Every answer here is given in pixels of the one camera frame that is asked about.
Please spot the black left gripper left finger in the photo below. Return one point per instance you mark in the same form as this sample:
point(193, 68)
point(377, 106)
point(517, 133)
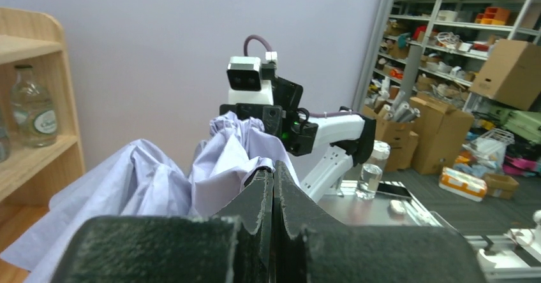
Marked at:
point(231, 246)

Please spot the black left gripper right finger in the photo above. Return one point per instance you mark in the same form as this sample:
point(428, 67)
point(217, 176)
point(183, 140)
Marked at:
point(313, 246)

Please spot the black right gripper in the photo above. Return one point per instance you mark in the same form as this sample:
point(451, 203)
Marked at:
point(275, 104)

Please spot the lavender folding umbrella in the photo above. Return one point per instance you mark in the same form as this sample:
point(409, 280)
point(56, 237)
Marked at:
point(141, 180)

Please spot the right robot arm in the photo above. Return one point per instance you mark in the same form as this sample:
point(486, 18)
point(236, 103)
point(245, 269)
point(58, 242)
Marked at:
point(348, 135)

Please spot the clear water bottle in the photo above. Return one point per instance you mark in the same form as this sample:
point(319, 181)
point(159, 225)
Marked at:
point(372, 171)

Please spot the cardboard boxes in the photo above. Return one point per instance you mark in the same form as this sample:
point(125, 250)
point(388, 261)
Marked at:
point(510, 76)

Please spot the clear glass bottle left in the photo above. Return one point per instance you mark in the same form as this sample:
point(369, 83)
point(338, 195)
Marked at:
point(33, 109)

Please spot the metal storage rack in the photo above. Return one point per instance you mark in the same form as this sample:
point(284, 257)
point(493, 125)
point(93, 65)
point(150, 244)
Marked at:
point(449, 40)

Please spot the wooden shelf unit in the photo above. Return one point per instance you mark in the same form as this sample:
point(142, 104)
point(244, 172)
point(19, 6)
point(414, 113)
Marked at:
point(31, 176)

